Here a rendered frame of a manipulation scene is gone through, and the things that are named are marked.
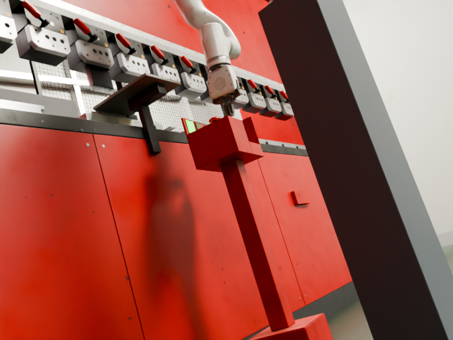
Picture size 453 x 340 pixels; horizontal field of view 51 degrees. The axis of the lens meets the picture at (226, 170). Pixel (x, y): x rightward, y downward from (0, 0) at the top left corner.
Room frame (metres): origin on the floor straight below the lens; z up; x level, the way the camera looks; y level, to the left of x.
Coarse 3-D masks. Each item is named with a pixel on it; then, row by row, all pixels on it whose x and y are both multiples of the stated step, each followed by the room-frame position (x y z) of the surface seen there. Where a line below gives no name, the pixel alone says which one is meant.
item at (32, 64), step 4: (32, 64) 2.31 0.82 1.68; (32, 68) 2.31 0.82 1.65; (32, 72) 2.31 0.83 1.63; (36, 72) 2.32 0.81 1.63; (32, 76) 2.32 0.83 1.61; (36, 76) 2.32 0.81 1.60; (36, 80) 2.31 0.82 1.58; (36, 84) 2.31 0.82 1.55; (36, 88) 2.31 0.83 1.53; (40, 88) 2.33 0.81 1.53; (36, 92) 2.32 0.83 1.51; (40, 92) 2.32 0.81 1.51; (224, 112) 3.89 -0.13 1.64; (224, 116) 3.89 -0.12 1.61
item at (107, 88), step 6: (90, 72) 1.59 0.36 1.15; (96, 72) 1.62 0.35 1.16; (102, 72) 1.64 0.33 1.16; (108, 72) 1.67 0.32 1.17; (90, 78) 1.59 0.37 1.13; (96, 78) 1.61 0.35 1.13; (102, 78) 1.64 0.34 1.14; (108, 78) 1.66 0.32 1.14; (90, 84) 1.60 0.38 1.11; (96, 84) 1.60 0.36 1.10; (102, 84) 1.63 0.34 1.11; (108, 84) 1.65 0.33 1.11; (96, 90) 1.61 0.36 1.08; (102, 90) 1.64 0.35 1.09; (108, 90) 1.66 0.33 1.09
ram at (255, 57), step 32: (32, 0) 1.40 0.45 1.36; (64, 0) 1.52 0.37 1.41; (96, 0) 1.66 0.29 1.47; (128, 0) 1.83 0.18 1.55; (160, 0) 2.04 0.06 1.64; (224, 0) 2.63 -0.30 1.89; (256, 0) 3.06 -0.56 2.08; (128, 32) 1.78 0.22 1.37; (160, 32) 1.97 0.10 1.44; (192, 32) 2.21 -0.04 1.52; (256, 32) 2.89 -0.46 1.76; (256, 64) 2.75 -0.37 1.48
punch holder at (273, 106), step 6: (264, 90) 2.73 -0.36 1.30; (264, 96) 2.74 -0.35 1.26; (270, 96) 2.78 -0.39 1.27; (270, 102) 2.75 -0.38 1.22; (276, 102) 2.83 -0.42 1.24; (264, 108) 2.75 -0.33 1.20; (270, 108) 2.74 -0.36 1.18; (276, 108) 2.80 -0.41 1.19; (264, 114) 2.79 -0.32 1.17; (270, 114) 2.83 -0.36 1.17; (276, 114) 2.86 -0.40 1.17
